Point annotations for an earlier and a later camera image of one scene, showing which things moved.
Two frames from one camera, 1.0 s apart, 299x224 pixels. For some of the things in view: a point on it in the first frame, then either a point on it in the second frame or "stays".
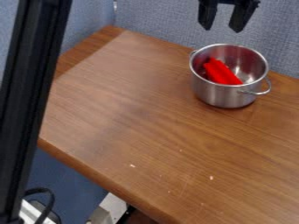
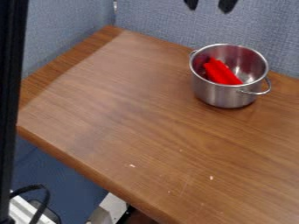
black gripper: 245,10 to 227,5
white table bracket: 110,211 stays
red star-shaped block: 219,73 stays
